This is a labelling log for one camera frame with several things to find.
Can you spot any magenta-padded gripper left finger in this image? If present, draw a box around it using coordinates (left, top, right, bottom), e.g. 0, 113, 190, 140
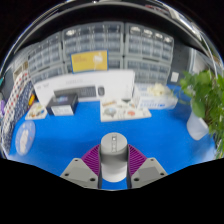
59, 143, 102, 190

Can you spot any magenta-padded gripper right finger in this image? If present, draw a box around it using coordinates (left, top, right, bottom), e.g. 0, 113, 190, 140
126, 143, 169, 189

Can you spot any white computer mouse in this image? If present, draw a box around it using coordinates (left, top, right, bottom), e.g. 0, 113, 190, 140
99, 132, 130, 183

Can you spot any round blue printed mouse pad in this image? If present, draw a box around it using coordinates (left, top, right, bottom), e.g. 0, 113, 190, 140
14, 120, 37, 157

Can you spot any printed sticker sheet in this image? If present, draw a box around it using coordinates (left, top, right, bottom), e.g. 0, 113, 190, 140
24, 101, 49, 121
99, 97, 153, 123

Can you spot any small black box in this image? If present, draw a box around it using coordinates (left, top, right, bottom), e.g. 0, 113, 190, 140
45, 93, 79, 117

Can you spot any white and blue carton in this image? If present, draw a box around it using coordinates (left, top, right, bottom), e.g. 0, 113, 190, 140
133, 83, 179, 111

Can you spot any navy polka dot cloth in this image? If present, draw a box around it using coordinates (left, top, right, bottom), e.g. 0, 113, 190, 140
1, 79, 36, 154

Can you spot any green plant in white pot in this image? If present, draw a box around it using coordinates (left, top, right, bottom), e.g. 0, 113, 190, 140
179, 69, 224, 159

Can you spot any long white keyboard box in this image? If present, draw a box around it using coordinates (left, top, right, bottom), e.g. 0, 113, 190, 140
33, 69, 137, 107

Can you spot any red blue checked cloth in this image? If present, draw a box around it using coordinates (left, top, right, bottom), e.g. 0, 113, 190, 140
1, 71, 33, 134

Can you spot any grey large-drawer cabinet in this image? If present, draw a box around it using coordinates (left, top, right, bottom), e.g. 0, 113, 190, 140
123, 56, 173, 85
29, 63, 66, 85
64, 51, 125, 74

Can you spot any yellow and blue box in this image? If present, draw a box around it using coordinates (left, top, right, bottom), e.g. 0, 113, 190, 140
70, 49, 109, 74

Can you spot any beige woven basket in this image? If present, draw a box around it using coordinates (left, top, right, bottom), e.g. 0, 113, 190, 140
12, 59, 29, 81

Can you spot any grey small-drawer cabinet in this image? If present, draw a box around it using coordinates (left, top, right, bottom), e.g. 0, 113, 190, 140
62, 21, 125, 54
27, 32, 64, 73
123, 22, 175, 61

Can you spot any dark wall shelf unit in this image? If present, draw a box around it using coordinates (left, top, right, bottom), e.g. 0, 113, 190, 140
13, 0, 214, 44

